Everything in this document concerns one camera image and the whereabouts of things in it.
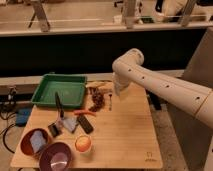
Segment dark grape bunch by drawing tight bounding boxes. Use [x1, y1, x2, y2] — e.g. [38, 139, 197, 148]
[89, 88, 105, 112]

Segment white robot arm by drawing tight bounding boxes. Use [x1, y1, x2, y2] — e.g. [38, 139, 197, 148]
[112, 48, 213, 171]

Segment orange carrot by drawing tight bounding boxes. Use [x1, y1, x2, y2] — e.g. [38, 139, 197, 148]
[73, 109, 96, 117]

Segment black rectangular remote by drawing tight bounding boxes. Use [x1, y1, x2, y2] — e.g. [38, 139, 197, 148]
[77, 115, 93, 134]

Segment grey blue cloth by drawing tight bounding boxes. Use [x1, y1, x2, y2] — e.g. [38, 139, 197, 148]
[62, 117, 78, 133]

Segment green plastic tray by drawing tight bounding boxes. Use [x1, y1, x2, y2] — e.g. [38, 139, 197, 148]
[31, 74, 87, 109]

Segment orange fruit in cup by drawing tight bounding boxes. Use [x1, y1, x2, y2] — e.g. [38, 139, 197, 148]
[75, 135, 92, 153]

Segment small black block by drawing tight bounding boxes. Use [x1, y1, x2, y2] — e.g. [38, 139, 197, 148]
[48, 123, 61, 137]

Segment purple bowl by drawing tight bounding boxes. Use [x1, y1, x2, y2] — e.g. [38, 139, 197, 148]
[39, 142, 72, 171]

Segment blue sponge in bowl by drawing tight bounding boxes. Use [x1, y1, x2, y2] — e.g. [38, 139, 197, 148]
[30, 131, 46, 153]

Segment blue box beside table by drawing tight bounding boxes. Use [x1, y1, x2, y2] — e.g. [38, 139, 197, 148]
[15, 108, 32, 127]

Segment brown bowl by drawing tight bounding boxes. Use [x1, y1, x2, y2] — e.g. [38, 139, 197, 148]
[20, 128, 50, 157]

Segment black handled knife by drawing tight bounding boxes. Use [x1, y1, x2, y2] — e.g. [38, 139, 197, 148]
[55, 92, 64, 118]

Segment black cables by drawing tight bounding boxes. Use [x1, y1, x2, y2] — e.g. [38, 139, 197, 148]
[0, 99, 18, 154]

